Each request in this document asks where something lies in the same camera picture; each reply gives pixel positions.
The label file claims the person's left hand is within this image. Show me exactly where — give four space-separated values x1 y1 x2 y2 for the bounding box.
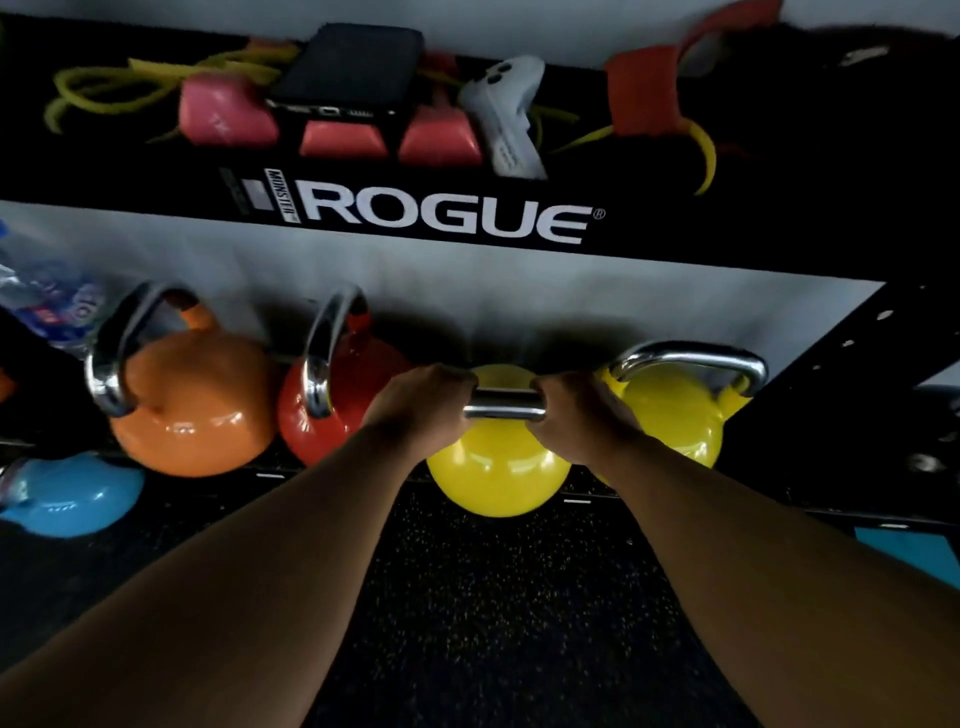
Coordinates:
361 363 480 462

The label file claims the person's right hand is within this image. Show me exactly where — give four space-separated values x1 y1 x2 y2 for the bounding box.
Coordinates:
524 370 645 468

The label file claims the yellow kettlebell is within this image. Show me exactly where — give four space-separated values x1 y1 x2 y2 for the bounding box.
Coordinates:
426 364 573 519
596 341 770 470

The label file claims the person's right forearm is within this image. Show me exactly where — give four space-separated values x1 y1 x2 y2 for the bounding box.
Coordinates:
591 433 960 728

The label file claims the person's left forearm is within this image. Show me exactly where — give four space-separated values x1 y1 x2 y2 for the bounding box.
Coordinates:
0 423 427 728

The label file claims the red kettlebell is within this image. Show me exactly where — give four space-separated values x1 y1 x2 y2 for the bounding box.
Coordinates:
276 285 412 468

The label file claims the orange kettlebell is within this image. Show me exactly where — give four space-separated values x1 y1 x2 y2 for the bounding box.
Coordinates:
84 282 282 479

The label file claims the black storage rack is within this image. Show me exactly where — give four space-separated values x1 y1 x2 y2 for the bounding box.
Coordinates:
0 11 960 526

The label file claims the white game controller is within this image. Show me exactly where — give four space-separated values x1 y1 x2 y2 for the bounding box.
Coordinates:
457 54 549 181

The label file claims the red resistance band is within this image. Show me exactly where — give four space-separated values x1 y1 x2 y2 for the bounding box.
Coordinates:
604 0 785 138

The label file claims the black smartphone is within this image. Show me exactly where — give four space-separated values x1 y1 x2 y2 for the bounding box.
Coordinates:
268 22 426 121

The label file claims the blue kettlebell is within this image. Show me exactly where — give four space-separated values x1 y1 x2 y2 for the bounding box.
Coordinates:
0 451 146 540

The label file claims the blue plyo box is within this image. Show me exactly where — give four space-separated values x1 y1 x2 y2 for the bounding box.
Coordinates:
853 525 960 591

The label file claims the clear plastic water bottle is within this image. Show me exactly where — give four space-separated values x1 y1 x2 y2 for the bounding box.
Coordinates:
0 221 106 357

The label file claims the yellow resistance band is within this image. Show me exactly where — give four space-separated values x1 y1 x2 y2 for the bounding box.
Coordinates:
43 43 301 138

